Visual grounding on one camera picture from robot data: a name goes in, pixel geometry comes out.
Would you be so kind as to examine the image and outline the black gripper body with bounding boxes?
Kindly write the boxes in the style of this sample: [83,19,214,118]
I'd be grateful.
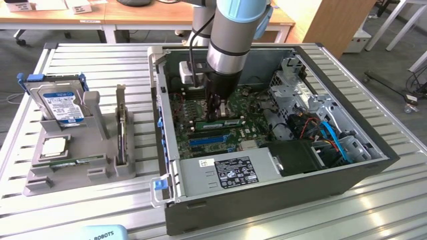
[203,69,243,101]

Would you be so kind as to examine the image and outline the green RAM stick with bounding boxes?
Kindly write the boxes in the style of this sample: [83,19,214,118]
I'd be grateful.
[48,156,103,168]
[194,119,247,131]

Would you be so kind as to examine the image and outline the green motherboard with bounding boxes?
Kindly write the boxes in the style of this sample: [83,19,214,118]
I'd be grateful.
[166,84,279,161]

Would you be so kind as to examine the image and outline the blue expansion slot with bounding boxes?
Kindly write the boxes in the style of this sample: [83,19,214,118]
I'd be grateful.
[189,134,234,148]

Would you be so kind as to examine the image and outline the small silver heatsink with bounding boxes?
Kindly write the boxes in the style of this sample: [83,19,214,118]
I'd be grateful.
[239,140,261,151]

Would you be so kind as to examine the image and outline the metal disk bay cage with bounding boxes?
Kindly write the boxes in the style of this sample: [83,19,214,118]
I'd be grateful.
[266,56,390,165]

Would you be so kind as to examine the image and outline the grey power supply unit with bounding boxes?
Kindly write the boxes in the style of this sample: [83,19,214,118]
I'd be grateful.
[173,147,286,199]

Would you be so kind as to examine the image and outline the blue case latch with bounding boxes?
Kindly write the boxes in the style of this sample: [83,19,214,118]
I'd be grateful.
[151,178,168,191]

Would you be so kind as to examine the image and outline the wooden cabinet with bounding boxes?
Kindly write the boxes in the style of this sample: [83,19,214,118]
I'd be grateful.
[286,0,369,60]

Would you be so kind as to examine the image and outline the black open PC case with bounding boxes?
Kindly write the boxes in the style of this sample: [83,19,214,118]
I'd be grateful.
[147,42,402,237]

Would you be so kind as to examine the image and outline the white floor unit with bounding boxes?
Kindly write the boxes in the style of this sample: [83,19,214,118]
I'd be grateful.
[342,23,374,54]

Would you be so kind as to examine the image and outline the grey parts rack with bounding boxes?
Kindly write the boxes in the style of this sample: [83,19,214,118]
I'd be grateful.
[22,90,138,198]

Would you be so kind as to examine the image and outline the silver CPU chip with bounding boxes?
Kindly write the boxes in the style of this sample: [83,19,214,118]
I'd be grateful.
[39,136,71,159]

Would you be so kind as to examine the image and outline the white cardboard box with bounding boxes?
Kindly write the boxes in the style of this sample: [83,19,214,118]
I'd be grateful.
[64,0,94,15]
[4,0,32,13]

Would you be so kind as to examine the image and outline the light blue robot pendant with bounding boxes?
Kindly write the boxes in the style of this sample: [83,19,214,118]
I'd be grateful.
[79,224,130,240]

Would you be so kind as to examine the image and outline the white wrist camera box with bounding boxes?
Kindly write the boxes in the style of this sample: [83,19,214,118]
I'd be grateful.
[178,61,206,89]

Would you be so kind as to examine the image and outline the black camera cable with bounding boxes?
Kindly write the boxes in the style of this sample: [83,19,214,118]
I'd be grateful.
[187,9,217,87]

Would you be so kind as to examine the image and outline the graphics card metal bracket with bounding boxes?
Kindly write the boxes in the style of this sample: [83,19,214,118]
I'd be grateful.
[114,84,131,166]

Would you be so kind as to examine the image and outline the blue data wire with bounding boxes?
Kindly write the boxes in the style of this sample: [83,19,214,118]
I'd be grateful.
[319,120,351,164]

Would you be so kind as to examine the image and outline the wooden desk white frame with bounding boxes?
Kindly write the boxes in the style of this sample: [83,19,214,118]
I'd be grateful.
[0,0,297,45]

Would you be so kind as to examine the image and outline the hard disk blue bracket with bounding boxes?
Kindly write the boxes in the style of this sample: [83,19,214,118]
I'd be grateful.
[16,71,91,129]

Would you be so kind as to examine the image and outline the black floor cables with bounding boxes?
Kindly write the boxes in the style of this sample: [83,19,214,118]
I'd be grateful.
[363,63,427,113]

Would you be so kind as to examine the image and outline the white table frame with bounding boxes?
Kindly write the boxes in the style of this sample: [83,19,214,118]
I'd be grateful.
[365,0,427,73]

